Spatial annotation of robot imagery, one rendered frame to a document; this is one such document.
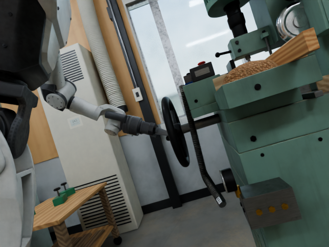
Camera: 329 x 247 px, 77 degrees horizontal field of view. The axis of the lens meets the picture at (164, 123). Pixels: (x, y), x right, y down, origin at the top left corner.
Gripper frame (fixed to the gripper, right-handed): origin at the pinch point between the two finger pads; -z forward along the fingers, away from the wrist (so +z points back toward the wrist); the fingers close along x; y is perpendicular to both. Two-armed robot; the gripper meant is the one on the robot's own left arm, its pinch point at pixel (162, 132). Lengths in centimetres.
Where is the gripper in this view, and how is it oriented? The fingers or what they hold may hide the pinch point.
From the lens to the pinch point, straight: 95.4
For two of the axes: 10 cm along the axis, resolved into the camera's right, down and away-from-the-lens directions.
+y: 2.3, -9.6, 1.3
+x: -1.1, -1.6, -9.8
